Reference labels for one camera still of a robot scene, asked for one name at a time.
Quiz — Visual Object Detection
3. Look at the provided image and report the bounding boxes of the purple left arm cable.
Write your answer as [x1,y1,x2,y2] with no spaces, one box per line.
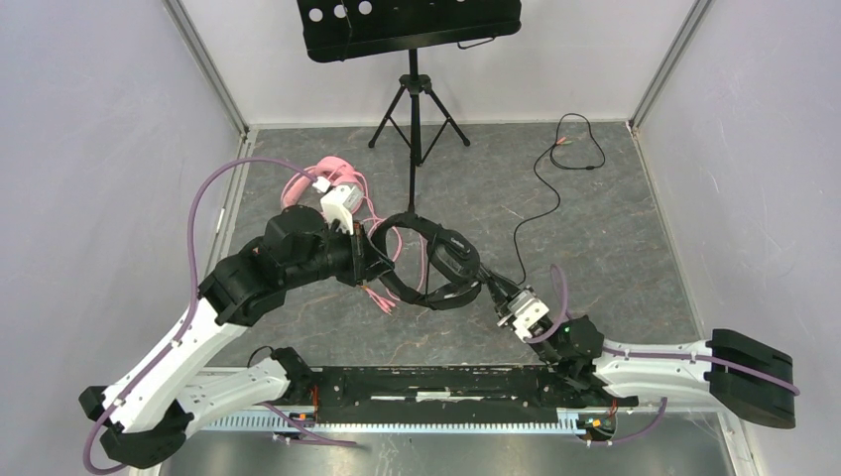
[81,157,326,476]

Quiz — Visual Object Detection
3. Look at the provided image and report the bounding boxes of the black headphones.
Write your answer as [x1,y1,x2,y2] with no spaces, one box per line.
[370,211,482,310]

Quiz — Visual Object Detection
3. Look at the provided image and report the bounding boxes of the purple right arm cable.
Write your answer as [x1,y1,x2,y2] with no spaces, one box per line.
[525,264,801,448]

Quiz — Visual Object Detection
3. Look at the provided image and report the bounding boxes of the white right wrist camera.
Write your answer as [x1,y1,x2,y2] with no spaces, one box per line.
[498,288,549,342]

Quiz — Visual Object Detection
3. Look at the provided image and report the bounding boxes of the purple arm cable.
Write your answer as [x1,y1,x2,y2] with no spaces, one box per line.
[81,157,326,476]
[525,264,801,448]

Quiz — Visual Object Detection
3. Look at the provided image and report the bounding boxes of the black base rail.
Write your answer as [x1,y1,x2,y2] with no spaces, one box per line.
[273,365,639,424]

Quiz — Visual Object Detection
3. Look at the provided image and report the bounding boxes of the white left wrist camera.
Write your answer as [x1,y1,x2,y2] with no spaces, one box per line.
[312,178,364,235]

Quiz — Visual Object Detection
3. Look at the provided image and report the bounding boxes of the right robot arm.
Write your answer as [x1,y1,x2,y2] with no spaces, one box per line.
[484,277,799,429]

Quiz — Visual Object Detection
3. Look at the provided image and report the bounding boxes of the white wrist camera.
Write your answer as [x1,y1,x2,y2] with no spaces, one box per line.
[498,288,549,342]
[312,178,364,235]

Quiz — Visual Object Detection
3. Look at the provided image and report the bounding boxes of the black music stand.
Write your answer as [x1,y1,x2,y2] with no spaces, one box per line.
[297,0,523,211]

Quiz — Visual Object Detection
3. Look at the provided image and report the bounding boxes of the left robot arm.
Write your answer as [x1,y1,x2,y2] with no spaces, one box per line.
[79,205,523,470]

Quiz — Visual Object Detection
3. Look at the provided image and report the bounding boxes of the black headphone cable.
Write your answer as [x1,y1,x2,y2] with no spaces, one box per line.
[511,113,607,287]

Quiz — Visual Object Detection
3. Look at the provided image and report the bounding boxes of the pink headphone cable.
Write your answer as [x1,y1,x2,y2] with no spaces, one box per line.
[354,190,431,316]

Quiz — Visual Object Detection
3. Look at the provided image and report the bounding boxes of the pink headphones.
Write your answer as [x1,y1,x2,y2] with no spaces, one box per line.
[281,156,366,213]

